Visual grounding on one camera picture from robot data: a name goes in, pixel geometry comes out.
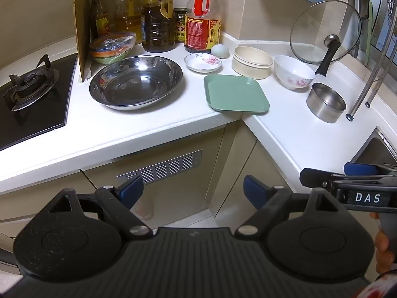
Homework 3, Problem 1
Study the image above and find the glass pot lid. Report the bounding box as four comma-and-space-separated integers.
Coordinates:
290, 0, 362, 77

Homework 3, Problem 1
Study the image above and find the large steel basin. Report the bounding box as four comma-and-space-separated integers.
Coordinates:
89, 55, 184, 111

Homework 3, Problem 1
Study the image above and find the metal cabinet vent grill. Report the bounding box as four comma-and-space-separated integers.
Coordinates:
116, 149, 203, 185

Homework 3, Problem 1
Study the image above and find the gas burner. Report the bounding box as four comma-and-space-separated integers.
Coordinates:
2, 54, 60, 112

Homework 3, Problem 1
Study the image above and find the black glass cooktop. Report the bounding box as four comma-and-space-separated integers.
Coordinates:
0, 54, 78, 151

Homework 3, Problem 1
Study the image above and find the small steel bowl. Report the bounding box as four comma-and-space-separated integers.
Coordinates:
306, 82, 347, 124

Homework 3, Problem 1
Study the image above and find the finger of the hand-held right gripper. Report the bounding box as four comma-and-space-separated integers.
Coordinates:
299, 167, 348, 190
343, 162, 397, 178

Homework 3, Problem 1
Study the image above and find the cardboard sheet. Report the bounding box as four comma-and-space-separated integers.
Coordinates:
73, 0, 94, 83

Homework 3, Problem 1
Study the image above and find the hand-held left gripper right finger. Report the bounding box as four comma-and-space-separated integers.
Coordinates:
234, 175, 342, 238

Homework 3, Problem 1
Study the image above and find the green square plate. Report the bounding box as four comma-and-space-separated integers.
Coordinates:
203, 74, 270, 113

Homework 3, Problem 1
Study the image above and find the steel sink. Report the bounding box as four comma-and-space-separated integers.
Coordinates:
350, 127, 397, 166

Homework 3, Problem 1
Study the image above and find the red-handled soy sauce bottle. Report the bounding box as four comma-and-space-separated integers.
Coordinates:
184, 0, 223, 54

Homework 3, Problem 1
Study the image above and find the steel dish rack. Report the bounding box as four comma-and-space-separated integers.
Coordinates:
345, 0, 397, 122

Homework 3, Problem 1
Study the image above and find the beige cabinet door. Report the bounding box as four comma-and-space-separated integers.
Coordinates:
80, 123, 240, 228
214, 123, 300, 224

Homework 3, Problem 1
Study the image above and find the wrapped stack of colourful bowls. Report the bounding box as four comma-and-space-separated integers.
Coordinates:
89, 32, 137, 66

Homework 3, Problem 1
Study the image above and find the small white floral dish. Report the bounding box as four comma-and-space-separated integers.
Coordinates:
184, 53, 223, 73

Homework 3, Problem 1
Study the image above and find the person's right forearm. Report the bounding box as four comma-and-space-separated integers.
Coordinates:
355, 268, 397, 298

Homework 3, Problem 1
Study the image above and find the small sauce jar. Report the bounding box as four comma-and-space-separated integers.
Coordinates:
173, 8, 191, 43

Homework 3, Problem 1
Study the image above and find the dark oil bottle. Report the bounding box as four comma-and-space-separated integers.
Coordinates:
141, 0, 176, 53

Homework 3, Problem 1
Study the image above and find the golden oil bottle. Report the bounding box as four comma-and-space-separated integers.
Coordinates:
113, 0, 144, 46

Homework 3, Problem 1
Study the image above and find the person's right hand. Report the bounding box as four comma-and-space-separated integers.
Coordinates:
373, 222, 397, 274

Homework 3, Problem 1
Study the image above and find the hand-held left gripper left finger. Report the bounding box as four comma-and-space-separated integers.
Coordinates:
48, 175, 150, 238

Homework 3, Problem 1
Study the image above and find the beige plastic bowl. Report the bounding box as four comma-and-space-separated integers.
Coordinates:
231, 46, 274, 79

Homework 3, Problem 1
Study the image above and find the pale egg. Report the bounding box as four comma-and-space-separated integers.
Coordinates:
210, 44, 230, 59

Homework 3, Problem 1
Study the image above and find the yellow-capped sauce bottle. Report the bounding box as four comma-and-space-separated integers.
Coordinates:
91, 0, 111, 40

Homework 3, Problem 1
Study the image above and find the white floral bowl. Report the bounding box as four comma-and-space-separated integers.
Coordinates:
274, 55, 316, 91

